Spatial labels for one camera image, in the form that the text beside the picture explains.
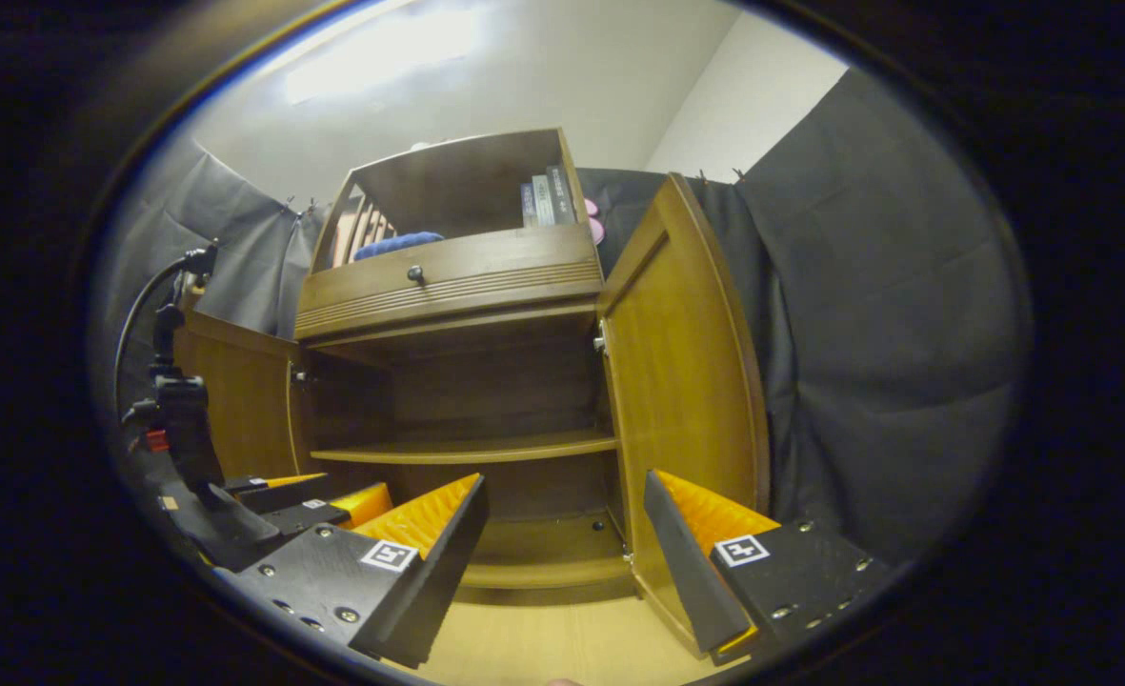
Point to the pale grey book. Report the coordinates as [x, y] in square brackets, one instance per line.
[544, 200]

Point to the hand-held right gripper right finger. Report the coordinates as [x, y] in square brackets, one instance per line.
[681, 562]

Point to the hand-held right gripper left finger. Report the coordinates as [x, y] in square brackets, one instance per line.
[448, 562]

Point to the wooden drawer front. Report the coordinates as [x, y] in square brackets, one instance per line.
[467, 276]

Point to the blue folded towel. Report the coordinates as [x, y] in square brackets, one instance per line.
[398, 246]

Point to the wooden double-door shoe cabinet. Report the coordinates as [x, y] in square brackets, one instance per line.
[486, 381]

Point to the blue white book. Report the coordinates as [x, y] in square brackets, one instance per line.
[529, 205]

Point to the wooden inner shelf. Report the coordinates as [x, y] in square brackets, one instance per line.
[467, 447]

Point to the wooden cabinet door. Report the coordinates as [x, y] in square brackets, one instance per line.
[686, 381]
[248, 410]

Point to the metal door hinge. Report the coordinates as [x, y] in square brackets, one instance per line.
[600, 338]

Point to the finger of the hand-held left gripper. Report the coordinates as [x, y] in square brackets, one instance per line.
[343, 513]
[286, 494]

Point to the black backdrop cloth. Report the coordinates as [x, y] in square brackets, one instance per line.
[886, 333]

